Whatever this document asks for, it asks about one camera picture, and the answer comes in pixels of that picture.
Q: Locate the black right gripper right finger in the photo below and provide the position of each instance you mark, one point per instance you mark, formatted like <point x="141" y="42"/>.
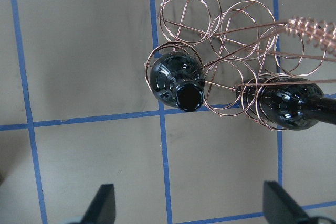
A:
<point x="280" y="208"/>

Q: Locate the dark wine bottle end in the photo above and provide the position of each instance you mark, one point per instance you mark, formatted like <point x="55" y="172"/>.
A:
<point x="292" y="103"/>

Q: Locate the dark wine bottle middle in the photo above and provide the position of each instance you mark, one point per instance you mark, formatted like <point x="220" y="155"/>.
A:
<point x="177" y="80"/>

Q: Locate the copper wire bottle basket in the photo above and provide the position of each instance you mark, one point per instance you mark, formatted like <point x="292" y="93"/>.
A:
<point x="242" y="43"/>

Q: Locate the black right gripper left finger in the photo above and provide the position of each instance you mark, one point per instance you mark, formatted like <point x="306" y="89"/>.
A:
<point x="102" y="208"/>

